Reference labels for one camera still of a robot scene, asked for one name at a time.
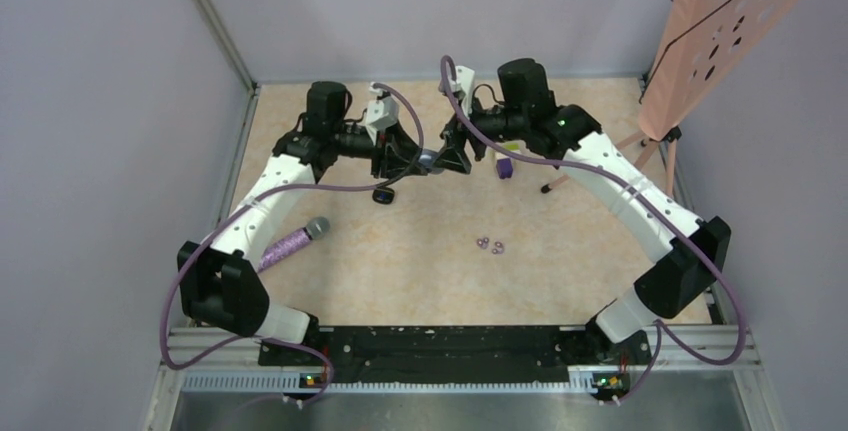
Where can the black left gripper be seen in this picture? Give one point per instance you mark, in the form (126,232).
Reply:
(396,155)

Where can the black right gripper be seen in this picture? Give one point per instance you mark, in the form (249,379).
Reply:
(453,154)

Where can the grey purple charging case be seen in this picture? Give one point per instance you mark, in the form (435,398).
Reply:
(427,161)

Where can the glossy black charging case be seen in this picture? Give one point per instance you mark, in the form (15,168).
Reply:
(384,196)

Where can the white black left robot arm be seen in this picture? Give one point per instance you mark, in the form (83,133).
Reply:
(218,277)

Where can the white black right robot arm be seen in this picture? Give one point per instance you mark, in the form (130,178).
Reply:
(686,251)

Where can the green white purple toy block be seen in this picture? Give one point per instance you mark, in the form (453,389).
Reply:
(504,165)

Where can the purple glitter microphone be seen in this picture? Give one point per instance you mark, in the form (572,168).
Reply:
(285,247)

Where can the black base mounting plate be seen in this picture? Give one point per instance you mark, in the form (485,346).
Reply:
(516,354)

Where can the pink music stand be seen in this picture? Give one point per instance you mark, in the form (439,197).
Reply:
(702,42)

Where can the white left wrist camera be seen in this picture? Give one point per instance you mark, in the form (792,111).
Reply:
(381,112)

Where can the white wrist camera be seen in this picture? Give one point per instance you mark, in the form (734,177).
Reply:
(461,81)
(381,112)

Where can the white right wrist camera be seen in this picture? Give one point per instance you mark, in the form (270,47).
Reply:
(461,81)

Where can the aluminium frame rail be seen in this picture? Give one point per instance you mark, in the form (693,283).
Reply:
(214,360)

